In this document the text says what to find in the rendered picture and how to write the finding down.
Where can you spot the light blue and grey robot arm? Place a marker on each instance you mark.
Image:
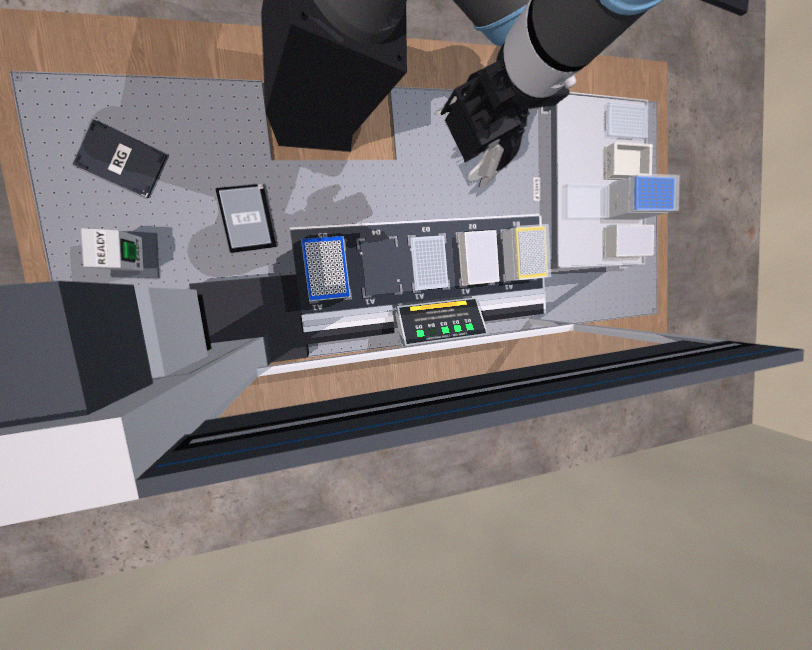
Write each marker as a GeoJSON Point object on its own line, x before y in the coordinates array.
{"type": "Point", "coordinates": [566, 34]}

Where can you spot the black rectangular frame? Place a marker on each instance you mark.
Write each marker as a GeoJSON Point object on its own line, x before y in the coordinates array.
{"type": "Point", "coordinates": [267, 214]}

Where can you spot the white ready key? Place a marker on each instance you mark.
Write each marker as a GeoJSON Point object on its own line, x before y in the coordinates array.
{"type": "Point", "coordinates": [119, 249]}

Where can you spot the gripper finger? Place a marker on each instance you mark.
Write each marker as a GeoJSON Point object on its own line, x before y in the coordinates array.
{"type": "Point", "coordinates": [472, 76]}
{"type": "Point", "coordinates": [496, 157]}

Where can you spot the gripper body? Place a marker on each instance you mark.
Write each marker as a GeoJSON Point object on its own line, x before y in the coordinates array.
{"type": "Point", "coordinates": [472, 113]}

